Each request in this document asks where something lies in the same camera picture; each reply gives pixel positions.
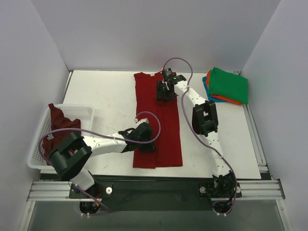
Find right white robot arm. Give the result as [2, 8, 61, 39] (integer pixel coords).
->
[156, 68, 236, 180]

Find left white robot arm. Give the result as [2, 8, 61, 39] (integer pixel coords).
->
[48, 119, 154, 198]

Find blue folded t-shirt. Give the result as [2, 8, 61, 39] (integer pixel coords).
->
[202, 76, 229, 103]

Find orange folded t-shirt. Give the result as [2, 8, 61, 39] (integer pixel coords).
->
[203, 71, 242, 105]

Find green folded t-shirt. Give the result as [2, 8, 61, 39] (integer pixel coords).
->
[209, 67, 248, 104]

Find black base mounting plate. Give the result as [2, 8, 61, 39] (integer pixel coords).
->
[69, 175, 242, 212]

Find dark red t-shirt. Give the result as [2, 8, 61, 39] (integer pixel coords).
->
[42, 103, 81, 158]

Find white plastic basket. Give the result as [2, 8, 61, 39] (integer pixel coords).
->
[27, 104, 94, 170]

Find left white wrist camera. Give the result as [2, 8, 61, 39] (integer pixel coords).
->
[134, 118, 149, 125]

